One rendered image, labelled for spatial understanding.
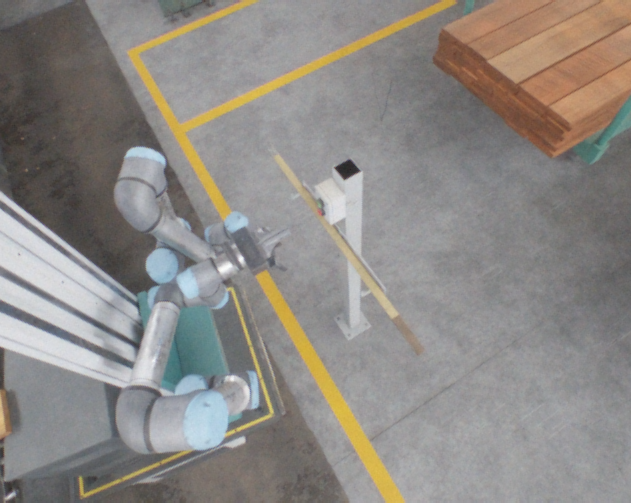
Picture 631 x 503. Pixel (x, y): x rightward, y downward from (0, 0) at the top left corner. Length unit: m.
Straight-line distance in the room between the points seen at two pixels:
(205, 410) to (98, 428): 0.64
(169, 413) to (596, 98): 2.30
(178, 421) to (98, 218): 2.30
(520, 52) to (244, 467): 2.58
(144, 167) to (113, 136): 2.27
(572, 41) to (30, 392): 2.98
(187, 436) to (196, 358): 0.73
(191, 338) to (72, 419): 0.46
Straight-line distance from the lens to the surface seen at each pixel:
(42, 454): 1.61
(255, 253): 1.10
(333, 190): 1.11
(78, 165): 3.51
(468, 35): 2.71
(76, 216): 3.20
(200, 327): 1.68
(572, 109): 2.39
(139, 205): 1.26
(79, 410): 1.57
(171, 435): 0.96
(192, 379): 1.38
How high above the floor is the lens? 2.14
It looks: 61 degrees down
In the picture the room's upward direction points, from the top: 12 degrees counter-clockwise
